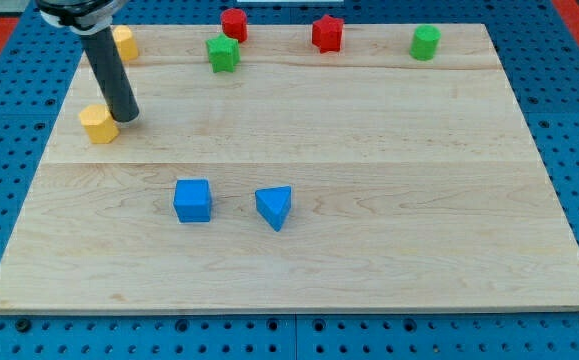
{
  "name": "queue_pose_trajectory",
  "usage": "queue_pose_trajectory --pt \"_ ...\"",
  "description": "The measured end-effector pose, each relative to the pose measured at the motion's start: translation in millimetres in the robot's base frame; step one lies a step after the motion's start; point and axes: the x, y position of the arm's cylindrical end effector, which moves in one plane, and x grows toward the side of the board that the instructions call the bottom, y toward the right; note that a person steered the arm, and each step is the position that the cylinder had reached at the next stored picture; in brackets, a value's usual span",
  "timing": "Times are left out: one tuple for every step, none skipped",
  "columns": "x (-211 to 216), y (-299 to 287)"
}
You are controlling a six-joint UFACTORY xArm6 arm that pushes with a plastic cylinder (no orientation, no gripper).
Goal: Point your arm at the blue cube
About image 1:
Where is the green star block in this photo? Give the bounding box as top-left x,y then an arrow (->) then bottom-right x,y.
205,34 -> 240,73

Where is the yellow hexagonal block back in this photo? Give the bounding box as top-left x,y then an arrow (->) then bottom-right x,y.
112,25 -> 139,61

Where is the yellow hexagonal block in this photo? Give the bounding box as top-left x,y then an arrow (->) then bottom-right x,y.
78,104 -> 120,144
112,25 -> 139,61

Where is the wooden board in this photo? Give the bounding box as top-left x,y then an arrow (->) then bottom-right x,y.
0,24 -> 579,315

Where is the yellow hexagonal block front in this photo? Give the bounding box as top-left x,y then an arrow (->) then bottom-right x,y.
78,104 -> 120,144

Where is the red cylinder block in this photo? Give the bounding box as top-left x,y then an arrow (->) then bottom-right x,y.
220,8 -> 248,43

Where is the blue cube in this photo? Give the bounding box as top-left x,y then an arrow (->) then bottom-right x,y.
173,179 -> 212,223

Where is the blue triangular prism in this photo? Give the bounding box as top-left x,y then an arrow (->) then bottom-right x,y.
254,186 -> 292,232

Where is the green cylinder block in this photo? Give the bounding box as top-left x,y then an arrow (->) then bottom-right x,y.
409,24 -> 442,61

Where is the red star block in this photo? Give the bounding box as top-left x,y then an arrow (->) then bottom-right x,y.
311,14 -> 345,53

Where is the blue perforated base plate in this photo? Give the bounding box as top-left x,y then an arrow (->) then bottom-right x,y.
0,1 -> 579,359

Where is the robot arm with grey rod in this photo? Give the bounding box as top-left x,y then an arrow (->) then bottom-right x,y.
35,0 -> 140,123

